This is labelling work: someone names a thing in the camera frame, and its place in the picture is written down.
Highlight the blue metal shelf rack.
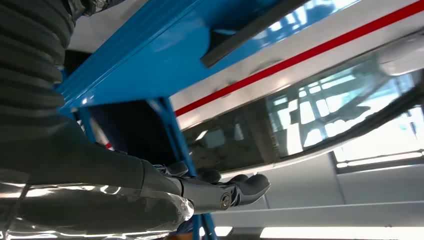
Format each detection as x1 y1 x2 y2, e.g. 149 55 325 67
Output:
54 0 362 240

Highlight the white car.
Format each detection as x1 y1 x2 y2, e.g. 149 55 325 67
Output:
67 0 424 240

